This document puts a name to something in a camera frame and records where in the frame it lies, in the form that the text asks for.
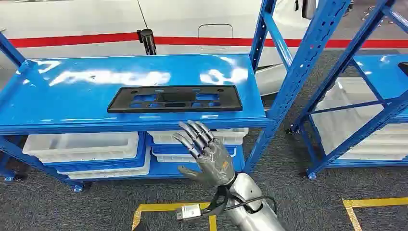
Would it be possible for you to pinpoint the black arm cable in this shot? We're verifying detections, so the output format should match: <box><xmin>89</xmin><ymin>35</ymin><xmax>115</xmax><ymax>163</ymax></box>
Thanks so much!
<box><xmin>202</xmin><ymin>185</ymin><xmax>277</xmax><ymax>218</ymax></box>

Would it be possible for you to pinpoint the white plastic bin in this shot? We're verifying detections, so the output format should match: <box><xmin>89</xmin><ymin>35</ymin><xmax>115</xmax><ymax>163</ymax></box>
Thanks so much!
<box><xmin>147</xmin><ymin>127</ymin><xmax>249</xmax><ymax>146</ymax></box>
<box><xmin>59</xmin><ymin>150</ymin><xmax>151</xmax><ymax>180</ymax></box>
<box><xmin>22</xmin><ymin>131</ymin><xmax>140</xmax><ymax>164</ymax></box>
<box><xmin>151</xmin><ymin>148</ymin><xmax>237</xmax><ymax>163</ymax></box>

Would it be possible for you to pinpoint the black barrier post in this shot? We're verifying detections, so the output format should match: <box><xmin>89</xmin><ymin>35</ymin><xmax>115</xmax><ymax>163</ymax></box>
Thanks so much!
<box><xmin>136</xmin><ymin>28</ymin><xmax>157</xmax><ymax>56</ymax></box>

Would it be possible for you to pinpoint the black plastic plate with cutouts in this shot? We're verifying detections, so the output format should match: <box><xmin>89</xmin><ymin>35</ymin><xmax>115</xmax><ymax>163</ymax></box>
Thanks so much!
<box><xmin>106</xmin><ymin>85</ymin><xmax>243</xmax><ymax>114</ymax></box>

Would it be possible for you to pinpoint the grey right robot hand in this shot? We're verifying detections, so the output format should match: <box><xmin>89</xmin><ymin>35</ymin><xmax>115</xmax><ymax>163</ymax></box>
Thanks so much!
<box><xmin>173</xmin><ymin>120</ymin><xmax>237</xmax><ymax>189</ymax></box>

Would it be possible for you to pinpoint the yellow floor tape square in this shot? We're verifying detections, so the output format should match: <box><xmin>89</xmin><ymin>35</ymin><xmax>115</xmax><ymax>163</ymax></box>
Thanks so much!
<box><xmin>342</xmin><ymin>197</ymin><xmax>408</xmax><ymax>231</ymax></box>
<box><xmin>131</xmin><ymin>202</ymin><xmax>218</xmax><ymax>231</ymax></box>

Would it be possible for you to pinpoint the large translucent white bin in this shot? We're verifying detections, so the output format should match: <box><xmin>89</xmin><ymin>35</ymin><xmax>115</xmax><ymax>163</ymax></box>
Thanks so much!
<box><xmin>311</xmin><ymin>77</ymin><xmax>408</xmax><ymax>161</ymax></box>

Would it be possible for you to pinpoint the red barrier belt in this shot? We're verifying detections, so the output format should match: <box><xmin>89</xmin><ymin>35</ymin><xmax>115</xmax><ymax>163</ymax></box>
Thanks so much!
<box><xmin>8</xmin><ymin>32</ymin><xmax>408</xmax><ymax>49</ymax></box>

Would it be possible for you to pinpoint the white car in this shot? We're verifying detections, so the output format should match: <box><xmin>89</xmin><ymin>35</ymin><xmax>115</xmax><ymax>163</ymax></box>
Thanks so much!
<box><xmin>0</xmin><ymin>0</ymin><xmax>319</xmax><ymax>96</ymax></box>

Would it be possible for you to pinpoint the blue metal shelf rack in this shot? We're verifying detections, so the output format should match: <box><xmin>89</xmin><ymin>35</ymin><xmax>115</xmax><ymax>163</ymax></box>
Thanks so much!
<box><xmin>288</xmin><ymin>0</ymin><xmax>408</xmax><ymax>180</ymax></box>
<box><xmin>0</xmin><ymin>0</ymin><xmax>351</xmax><ymax>193</ymax></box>

